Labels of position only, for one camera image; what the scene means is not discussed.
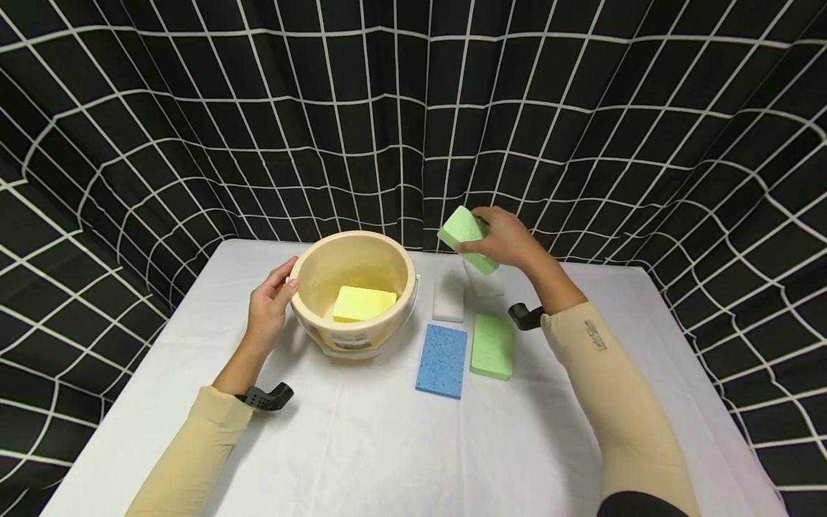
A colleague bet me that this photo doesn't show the person's left hand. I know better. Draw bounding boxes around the person's left hand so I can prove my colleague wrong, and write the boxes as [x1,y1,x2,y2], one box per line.
[240,257,300,358]

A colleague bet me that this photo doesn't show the person's right hand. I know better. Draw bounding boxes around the person's right hand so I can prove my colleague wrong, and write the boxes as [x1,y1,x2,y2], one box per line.
[455,207,551,278]

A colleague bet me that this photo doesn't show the green sponge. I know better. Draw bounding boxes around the green sponge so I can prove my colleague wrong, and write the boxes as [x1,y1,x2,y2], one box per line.
[469,313,515,381]
[437,205,502,276]

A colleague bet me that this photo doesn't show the beige plastic bucket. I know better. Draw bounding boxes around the beige plastic bucket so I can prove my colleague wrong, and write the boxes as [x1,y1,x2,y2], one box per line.
[287,230,421,360]

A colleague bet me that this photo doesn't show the person's left forearm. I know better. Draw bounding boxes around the person's left forearm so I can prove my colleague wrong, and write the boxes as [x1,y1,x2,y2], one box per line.
[126,337,272,517]

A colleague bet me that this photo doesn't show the person's right forearm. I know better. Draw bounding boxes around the person's right forearm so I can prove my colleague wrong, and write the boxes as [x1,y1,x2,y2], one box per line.
[520,253,702,517]

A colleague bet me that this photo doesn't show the white sponge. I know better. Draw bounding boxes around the white sponge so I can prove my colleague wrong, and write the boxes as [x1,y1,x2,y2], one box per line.
[462,260,505,299]
[431,274,467,324]

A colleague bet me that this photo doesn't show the yellow sponge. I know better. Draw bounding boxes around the yellow sponge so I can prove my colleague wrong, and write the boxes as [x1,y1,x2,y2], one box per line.
[332,286,398,324]

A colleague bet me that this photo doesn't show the black wrist band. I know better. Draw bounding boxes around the black wrist band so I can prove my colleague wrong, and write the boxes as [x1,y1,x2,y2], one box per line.
[235,383,296,413]
[508,303,546,332]

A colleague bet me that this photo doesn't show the blue speckled sponge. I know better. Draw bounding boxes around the blue speckled sponge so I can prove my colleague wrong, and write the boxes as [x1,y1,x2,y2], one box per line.
[414,323,469,401]

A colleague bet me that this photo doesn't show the person's body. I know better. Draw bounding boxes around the person's body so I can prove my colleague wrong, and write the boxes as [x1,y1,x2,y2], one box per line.
[597,491,690,517]

